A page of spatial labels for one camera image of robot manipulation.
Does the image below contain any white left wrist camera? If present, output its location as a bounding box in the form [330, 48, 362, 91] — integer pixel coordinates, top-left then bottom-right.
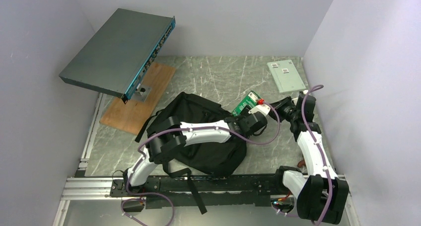
[248, 98, 271, 116]

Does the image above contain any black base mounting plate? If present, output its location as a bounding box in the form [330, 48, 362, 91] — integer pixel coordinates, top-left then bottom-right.
[130, 173, 289, 207]

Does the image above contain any pale green notebook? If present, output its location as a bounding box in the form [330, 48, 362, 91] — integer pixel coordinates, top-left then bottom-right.
[267, 60, 306, 94]

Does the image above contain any grey network switch box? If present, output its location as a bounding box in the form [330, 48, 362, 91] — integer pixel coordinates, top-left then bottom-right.
[59, 8, 176, 103]

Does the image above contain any grey metal stand bracket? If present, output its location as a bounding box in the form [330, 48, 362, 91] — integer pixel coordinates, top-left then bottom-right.
[131, 84, 152, 102]

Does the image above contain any black student backpack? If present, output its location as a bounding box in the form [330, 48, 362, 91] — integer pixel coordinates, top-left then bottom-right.
[125, 92, 247, 214]

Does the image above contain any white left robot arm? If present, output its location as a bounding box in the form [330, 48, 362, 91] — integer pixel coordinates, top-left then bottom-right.
[123, 111, 268, 196]

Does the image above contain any brown wooden board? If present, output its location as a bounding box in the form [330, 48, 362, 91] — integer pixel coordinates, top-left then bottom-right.
[100, 63, 176, 135]

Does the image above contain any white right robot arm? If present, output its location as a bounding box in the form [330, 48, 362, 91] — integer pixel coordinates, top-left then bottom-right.
[269, 92, 349, 225]

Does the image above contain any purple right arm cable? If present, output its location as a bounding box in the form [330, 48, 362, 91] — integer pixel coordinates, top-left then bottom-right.
[272, 84, 335, 226]

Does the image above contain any brown wooden faucet toy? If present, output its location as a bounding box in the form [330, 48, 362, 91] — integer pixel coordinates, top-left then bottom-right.
[297, 160, 306, 168]

